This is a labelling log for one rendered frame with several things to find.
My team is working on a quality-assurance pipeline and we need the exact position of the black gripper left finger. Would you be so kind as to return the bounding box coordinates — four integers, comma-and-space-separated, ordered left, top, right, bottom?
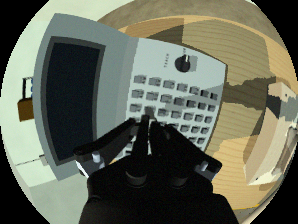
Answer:
73, 108, 150, 185

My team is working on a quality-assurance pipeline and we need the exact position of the dark grey cabinet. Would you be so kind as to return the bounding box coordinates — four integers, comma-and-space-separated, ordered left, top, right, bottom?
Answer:
17, 13, 226, 181

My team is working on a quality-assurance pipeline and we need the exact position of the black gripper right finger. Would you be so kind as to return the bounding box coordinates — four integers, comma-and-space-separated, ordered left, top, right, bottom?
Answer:
148, 109, 222, 186

